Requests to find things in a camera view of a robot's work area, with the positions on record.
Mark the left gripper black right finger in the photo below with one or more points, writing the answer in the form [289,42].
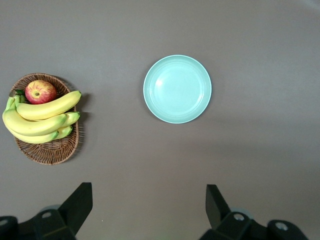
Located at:
[217,210]

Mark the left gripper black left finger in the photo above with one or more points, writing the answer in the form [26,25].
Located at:
[72,210]

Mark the mint green round plate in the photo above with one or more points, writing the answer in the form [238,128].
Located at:
[177,89]

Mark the brown wicker basket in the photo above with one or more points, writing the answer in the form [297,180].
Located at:
[50,152]

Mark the yellow banana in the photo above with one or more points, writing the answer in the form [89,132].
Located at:
[50,107]
[37,138]
[72,118]
[30,125]
[65,132]

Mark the red yellow apple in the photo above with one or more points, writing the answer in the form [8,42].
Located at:
[40,92]

